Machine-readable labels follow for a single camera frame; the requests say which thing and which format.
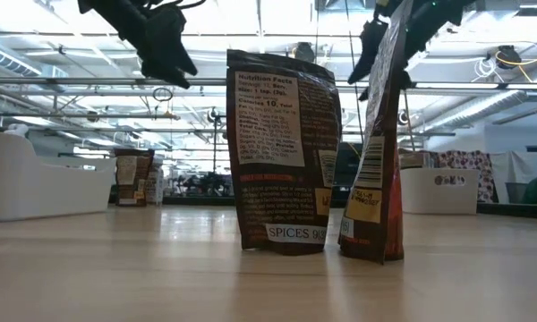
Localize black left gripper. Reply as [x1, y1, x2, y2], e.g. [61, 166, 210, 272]
[137, 4, 199, 89]

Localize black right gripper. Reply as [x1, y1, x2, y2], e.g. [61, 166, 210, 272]
[347, 0, 475, 89]

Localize beige background box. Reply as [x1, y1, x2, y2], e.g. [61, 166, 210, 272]
[398, 149, 430, 170]

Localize black background screen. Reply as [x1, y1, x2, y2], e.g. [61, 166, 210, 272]
[333, 142, 364, 208]

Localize dark background machinery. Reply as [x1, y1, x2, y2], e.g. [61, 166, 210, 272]
[172, 172, 234, 198]

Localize floral patterned cloth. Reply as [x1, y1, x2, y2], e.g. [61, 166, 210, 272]
[422, 149, 498, 205]

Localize white plastic bin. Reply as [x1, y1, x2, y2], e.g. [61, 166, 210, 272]
[400, 167, 481, 216]
[0, 131, 117, 224]

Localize white hanging cloth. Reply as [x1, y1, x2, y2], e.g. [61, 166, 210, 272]
[490, 150, 537, 203]

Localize black ceiling cable reel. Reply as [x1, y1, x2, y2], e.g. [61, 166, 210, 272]
[495, 44, 524, 71]
[294, 41, 317, 64]

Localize grey horizontal overhead rail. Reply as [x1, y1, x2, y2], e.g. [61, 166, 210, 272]
[0, 76, 537, 91]

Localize silver ventilation duct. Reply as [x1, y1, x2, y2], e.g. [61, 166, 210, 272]
[0, 43, 44, 77]
[411, 89, 537, 133]

